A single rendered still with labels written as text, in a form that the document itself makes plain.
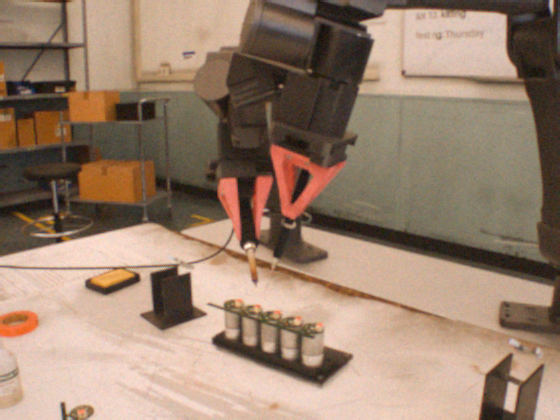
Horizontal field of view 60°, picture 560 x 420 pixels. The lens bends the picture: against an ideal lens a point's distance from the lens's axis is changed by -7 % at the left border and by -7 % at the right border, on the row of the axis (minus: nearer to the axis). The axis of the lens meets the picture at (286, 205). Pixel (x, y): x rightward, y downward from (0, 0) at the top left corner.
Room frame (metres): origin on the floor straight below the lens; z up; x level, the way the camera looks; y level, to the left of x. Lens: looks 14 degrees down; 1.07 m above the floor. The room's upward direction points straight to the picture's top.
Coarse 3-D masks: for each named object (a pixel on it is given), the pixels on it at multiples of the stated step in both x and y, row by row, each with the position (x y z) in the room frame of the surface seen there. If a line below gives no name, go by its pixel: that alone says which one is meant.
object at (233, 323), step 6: (240, 312) 0.57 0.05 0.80; (228, 318) 0.56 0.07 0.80; (234, 318) 0.56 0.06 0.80; (240, 318) 0.57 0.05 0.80; (228, 324) 0.56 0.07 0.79; (234, 324) 0.56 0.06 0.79; (240, 324) 0.57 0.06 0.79; (228, 330) 0.56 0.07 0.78; (234, 330) 0.56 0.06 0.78; (240, 330) 0.57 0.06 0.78; (228, 336) 0.56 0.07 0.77; (234, 336) 0.56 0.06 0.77; (240, 336) 0.56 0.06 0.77
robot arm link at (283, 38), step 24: (264, 0) 0.49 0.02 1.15; (288, 0) 0.50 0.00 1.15; (312, 0) 0.50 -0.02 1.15; (336, 0) 0.50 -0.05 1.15; (360, 0) 0.49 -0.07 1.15; (384, 0) 0.50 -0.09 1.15; (264, 24) 0.48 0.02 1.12; (288, 24) 0.49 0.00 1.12; (312, 24) 0.49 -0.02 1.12; (240, 48) 0.51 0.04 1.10; (264, 48) 0.49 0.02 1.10; (288, 48) 0.49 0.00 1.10
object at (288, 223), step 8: (296, 176) 0.54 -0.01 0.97; (304, 176) 0.54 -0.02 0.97; (296, 184) 0.54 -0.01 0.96; (304, 184) 0.54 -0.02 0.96; (296, 192) 0.54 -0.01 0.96; (296, 200) 0.54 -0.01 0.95; (288, 224) 0.54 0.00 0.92; (280, 232) 0.55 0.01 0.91; (288, 232) 0.55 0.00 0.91; (280, 240) 0.55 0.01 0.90; (280, 248) 0.55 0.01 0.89; (280, 256) 0.55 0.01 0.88
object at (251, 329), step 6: (246, 318) 0.55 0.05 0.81; (258, 318) 0.55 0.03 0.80; (246, 324) 0.55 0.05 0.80; (252, 324) 0.55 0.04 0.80; (258, 324) 0.55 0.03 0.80; (246, 330) 0.55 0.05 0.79; (252, 330) 0.55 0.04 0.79; (258, 330) 0.55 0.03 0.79; (246, 336) 0.55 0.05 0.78; (252, 336) 0.55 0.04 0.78; (258, 336) 0.55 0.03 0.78; (246, 342) 0.55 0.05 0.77; (252, 342) 0.55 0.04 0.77; (258, 342) 0.55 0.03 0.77
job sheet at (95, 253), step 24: (96, 240) 1.02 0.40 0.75; (0, 264) 0.86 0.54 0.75; (24, 264) 0.86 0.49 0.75; (48, 264) 0.87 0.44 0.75; (72, 264) 0.87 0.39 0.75; (96, 264) 0.87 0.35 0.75; (120, 264) 0.87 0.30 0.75; (144, 264) 0.88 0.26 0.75; (0, 288) 0.75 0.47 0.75; (24, 288) 0.75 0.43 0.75; (48, 288) 0.75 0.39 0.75
